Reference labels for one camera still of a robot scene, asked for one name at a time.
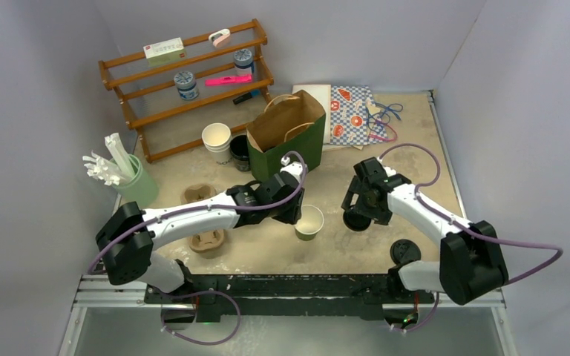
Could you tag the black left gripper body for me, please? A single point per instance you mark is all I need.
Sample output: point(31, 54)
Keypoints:
point(286, 213)

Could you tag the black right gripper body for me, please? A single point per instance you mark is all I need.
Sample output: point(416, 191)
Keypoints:
point(364, 205)

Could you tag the black cup lid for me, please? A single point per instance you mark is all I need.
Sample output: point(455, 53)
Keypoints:
point(356, 222)
point(404, 251)

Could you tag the green paper bag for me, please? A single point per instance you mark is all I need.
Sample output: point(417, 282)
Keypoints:
point(293, 122)

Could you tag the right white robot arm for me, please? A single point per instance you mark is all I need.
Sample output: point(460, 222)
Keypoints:
point(470, 263)

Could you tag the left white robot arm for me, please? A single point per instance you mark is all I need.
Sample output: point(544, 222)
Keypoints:
point(129, 240)

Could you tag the black paper cup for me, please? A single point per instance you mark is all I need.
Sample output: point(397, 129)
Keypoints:
point(240, 153)

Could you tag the blue checkered paper bag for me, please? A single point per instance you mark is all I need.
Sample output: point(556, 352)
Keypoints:
point(350, 120)

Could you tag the white paper cup stack left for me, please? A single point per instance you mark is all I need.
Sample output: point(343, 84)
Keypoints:
point(217, 138)

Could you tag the black blue marker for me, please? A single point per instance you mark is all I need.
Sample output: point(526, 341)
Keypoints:
point(246, 96)

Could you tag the white paper bag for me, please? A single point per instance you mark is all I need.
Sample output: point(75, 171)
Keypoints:
point(322, 94)

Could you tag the pink marker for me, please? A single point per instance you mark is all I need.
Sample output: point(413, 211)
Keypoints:
point(229, 80)

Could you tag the blue lidded jar right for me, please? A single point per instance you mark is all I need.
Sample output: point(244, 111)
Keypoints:
point(244, 62)

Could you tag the blue lidded jar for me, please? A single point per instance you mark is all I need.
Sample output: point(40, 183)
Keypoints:
point(244, 62)
point(186, 85)

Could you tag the wooden shelf rack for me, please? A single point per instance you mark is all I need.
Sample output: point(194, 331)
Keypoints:
point(203, 70)

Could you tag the green straw holder cup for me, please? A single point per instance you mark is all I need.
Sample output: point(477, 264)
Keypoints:
point(142, 189)

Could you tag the blue lidded jar left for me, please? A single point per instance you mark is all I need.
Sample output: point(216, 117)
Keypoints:
point(186, 85)

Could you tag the pink white clip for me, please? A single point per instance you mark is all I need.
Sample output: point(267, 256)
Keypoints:
point(220, 38)

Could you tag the white green box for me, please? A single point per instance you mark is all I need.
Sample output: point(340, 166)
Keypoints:
point(166, 52)

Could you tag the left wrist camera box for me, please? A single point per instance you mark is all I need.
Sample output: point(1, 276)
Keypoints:
point(294, 168)

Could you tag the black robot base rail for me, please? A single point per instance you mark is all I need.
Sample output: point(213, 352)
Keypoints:
point(367, 296)

